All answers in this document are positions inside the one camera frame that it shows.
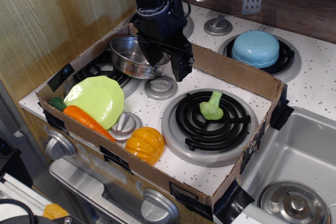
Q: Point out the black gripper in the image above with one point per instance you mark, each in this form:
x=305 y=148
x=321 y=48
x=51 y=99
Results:
x=160 y=26

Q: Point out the light green plastic plate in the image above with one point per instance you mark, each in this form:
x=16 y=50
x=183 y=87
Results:
x=101 y=97

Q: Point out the orange toy carrot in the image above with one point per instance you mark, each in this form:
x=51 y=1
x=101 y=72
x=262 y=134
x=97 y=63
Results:
x=80 y=116

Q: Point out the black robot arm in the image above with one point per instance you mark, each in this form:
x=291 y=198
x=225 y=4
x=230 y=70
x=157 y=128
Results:
x=160 y=26

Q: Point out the centre grey stove knob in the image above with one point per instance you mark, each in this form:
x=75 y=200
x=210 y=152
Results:
x=161 y=88

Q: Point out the grey stove knob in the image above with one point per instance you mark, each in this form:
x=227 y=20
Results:
x=161 y=88
x=125 y=126
x=218 y=26

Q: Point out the small steel pot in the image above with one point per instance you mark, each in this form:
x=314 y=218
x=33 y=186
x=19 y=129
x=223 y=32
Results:
x=128 y=58

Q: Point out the back grey stove knob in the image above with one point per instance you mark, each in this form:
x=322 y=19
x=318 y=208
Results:
x=218 y=26

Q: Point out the front left black burner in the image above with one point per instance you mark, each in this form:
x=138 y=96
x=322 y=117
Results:
x=102 y=66

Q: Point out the green toy broccoli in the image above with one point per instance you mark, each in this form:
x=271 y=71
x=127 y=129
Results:
x=210 y=110

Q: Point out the front grey stove knob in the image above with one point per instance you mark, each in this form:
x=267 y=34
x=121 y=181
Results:
x=125 y=126

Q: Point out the orange toy pumpkin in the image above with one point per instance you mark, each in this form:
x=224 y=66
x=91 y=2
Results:
x=147 y=144

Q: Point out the light blue plastic bowl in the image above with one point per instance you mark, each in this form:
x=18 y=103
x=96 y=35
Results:
x=257 y=48

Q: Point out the front right black burner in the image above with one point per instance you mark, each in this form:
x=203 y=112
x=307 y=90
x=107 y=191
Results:
x=203 y=142

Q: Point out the back right black burner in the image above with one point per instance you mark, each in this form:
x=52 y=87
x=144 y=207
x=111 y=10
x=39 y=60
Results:
x=287 y=66

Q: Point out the left oven dial knob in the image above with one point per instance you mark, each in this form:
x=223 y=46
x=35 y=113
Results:
x=59 y=146

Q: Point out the oven dial knob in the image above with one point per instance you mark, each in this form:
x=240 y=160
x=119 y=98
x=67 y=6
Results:
x=59 y=146
x=156 y=208

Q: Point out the silver oven door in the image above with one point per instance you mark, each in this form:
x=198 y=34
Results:
x=110 y=202

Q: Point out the right oven dial knob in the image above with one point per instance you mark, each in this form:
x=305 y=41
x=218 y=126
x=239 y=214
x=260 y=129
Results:
x=156 y=208

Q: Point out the steel sink basin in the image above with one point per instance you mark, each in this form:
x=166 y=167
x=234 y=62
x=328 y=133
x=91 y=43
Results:
x=303 y=150

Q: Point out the orange object lower left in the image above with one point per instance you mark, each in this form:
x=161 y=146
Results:
x=54 y=211

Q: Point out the steel pot lid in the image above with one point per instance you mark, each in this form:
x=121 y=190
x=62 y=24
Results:
x=294 y=202

